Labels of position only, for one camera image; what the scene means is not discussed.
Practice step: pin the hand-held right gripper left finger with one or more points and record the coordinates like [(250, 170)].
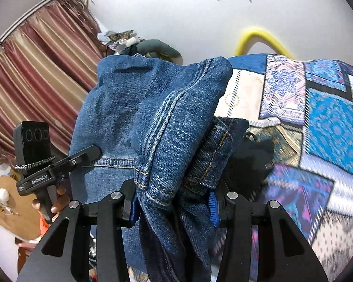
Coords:
[(133, 211)]

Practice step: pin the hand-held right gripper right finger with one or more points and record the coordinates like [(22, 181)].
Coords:
[(213, 208)]

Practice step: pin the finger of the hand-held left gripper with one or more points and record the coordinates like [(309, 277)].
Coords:
[(88, 153)]

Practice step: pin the blue denim jeans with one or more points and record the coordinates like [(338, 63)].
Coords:
[(120, 108)]

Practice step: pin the person's left hand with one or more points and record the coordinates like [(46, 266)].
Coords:
[(61, 199)]

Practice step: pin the brown cardboard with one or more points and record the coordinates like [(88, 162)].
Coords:
[(20, 217)]

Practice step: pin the black cloth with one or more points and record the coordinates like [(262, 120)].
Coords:
[(250, 158)]

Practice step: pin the striped red beige curtain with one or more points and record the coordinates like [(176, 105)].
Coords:
[(41, 73)]

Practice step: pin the pile of assorted clutter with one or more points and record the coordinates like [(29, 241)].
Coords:
[(117, 41)]

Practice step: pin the grey green cushion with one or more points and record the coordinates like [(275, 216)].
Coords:
[(158, 50)]

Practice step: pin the patchwork patterned quilt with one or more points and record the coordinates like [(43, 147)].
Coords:
[(320, 123)]

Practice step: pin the yellow tube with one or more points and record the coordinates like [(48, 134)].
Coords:
[(261, 33)]

